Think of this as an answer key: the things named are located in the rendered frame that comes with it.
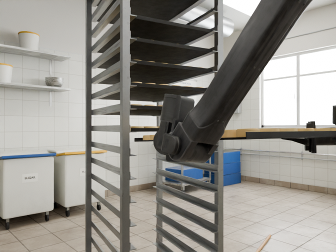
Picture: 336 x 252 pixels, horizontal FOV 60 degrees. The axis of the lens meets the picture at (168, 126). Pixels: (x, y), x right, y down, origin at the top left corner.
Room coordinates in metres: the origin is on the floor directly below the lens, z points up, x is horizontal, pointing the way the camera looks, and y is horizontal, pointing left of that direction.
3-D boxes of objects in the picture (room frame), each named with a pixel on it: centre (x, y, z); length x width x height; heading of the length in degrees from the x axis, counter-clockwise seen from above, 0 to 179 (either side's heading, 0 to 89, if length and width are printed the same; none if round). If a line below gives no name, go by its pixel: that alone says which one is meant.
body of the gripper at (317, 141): (0.93, -0.49, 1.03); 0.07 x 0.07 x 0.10; 73
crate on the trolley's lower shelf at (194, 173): (4.90, -0.28, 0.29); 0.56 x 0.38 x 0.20; 140
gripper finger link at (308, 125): (0.95, -0.42, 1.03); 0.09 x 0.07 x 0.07; 73
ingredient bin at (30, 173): (3.31, 1.66, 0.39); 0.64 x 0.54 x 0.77; 41
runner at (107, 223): (1.40, 0.28, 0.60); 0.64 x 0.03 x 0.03; 28
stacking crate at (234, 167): (5.49, -1.03, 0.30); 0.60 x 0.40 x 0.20; 132
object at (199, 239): (1.59, -0.06, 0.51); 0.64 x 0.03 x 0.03; 28
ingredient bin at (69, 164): (3.75, 1.17, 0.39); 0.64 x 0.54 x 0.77; 39
